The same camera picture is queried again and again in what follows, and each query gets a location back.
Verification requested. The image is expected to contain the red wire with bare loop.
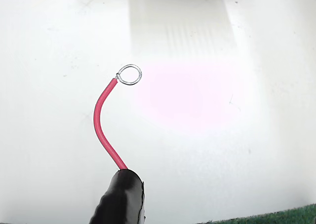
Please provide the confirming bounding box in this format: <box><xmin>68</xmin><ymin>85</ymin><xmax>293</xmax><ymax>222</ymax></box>
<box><xmin>93</xmin><ymin>64</ymin><xmax>143</xmax><ymax>171</ymax></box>

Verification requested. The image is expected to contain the large green sponge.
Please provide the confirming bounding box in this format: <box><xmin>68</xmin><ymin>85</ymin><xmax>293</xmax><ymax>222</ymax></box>
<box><xmin>209</xmin><ymin>203</ymin><xmax>316</xmax><ymax>224</ymax></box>

